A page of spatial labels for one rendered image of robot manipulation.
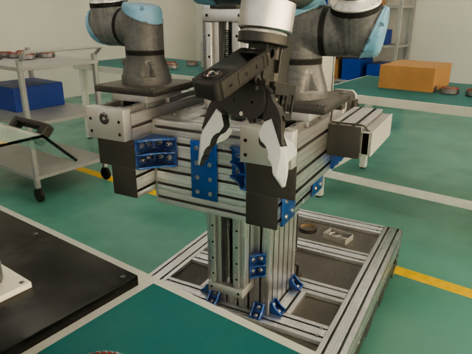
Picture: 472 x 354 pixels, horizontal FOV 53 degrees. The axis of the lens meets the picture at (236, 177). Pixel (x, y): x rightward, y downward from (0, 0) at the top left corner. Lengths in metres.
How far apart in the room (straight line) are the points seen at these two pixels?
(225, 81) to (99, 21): 1.00
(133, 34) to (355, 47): 0.64
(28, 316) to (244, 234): 0.82
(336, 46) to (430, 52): 6.02
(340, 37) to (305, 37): 0.08
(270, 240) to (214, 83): 1.07
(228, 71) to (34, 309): 0.54
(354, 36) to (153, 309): 0.73
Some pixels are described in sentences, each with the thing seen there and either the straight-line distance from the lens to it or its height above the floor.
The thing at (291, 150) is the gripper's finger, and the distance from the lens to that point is 0.66.
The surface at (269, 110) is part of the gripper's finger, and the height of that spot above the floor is 1.13.
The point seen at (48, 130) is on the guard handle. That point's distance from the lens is 0.89.
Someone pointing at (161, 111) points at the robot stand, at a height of 0.96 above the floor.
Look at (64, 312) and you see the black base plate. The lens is 0.87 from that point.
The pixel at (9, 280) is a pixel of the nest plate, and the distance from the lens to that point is 0.98.
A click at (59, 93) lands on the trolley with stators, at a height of 0.64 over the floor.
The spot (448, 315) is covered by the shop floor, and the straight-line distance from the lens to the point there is 2.31.
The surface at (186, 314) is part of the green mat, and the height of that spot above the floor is 0.75.
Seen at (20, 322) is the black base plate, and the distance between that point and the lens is 0.87.
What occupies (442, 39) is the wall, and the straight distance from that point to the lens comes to 7.12.
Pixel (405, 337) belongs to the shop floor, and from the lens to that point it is 2.12.
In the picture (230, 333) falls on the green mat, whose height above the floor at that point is 0.75.
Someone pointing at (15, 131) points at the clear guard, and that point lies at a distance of 0.84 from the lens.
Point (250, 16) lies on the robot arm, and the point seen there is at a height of 1.24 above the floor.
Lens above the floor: 1.25
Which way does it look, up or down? 20 degrees down
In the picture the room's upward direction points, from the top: straight up
